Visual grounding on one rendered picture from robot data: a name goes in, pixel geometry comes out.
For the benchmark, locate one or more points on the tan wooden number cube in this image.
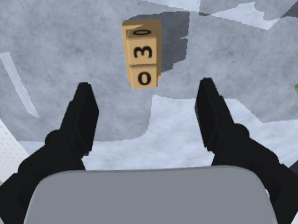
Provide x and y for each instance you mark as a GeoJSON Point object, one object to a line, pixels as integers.
{"type": "Point", "coordinates": [144, 76]}
{"type": "Point", "coordinates": [142, 46]}

